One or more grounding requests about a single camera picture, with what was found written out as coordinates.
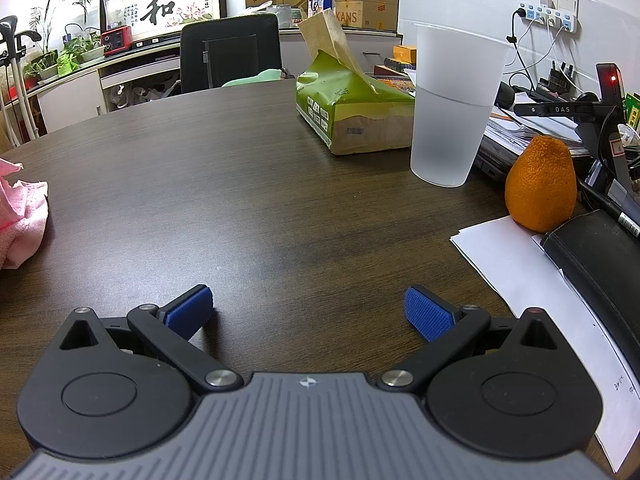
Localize green tissue pack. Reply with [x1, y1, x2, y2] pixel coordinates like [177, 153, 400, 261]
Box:
[295, 8, 417, 156]

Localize framed calligraphy with lotus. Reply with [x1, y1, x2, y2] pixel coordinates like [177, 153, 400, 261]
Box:
[100, 0, 228, 41]

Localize pink towel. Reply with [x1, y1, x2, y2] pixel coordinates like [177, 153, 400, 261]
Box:
[0, 157, 49, 271]

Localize black office chair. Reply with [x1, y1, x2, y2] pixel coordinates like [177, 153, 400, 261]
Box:
[179, 12, 283, 95]

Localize red blender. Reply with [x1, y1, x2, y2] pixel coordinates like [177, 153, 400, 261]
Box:
[100, 0, 133, 56]

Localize low potted green plants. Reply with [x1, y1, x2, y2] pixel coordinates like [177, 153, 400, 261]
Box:
[22, 35, 108, 86]

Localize black leather case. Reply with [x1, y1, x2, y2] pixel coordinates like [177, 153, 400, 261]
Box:
[542, 209, 640, 361]

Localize open cardboard box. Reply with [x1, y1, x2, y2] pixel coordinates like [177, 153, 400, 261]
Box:
[327, 0, 400, 31]

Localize orange citrus fruit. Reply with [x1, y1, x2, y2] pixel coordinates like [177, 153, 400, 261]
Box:
[505, 135, 578, 233]

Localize black power cable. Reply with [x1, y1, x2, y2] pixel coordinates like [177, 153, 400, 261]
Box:
[506, 9, 537, 92]

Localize tall leafy plant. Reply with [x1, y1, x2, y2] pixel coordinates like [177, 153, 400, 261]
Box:
[29, 0, 108, 56]

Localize white power strip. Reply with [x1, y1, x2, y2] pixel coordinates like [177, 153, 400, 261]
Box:
[517, 2, 576, 33]

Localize stack of books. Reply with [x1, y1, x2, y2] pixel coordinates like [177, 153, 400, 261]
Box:
[372, 62, 418, 96]

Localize black marker pen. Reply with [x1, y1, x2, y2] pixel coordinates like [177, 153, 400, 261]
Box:
[577, 180, 640, 238]

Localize translucent plastic cup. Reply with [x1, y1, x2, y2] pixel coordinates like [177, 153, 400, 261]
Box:
[410, 23, 516, 188]

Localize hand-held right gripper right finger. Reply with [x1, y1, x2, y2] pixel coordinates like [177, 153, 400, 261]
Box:
[375, 285, 560, 395]

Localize white sideboard cabinet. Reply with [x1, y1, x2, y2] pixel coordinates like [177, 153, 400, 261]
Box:
[25, 25, 403, 136]

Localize stand with black handles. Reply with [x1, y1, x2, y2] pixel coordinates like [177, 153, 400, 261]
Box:
[0, 16, 43, 142]

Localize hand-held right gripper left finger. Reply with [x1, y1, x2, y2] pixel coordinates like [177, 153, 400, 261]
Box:
[59, 284, 245, 395]

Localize plastic bags in sideboard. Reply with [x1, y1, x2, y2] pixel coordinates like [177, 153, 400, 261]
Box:
[112, 77, 181, 108]

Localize light green cloth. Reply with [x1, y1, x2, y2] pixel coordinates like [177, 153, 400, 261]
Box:
[221, 68, 296, 88]

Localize stack of papers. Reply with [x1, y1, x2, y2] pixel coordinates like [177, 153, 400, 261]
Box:
[480, 90, 591, 156]

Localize black desk organizer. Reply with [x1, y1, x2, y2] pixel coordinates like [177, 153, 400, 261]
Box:
[537, 60, 576, 97]

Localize white paper sheet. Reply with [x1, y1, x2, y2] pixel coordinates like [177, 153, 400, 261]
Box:
[450, 215, 640, 473]

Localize black desk stand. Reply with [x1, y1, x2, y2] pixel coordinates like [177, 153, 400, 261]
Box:
[512, 62, 640, 196]

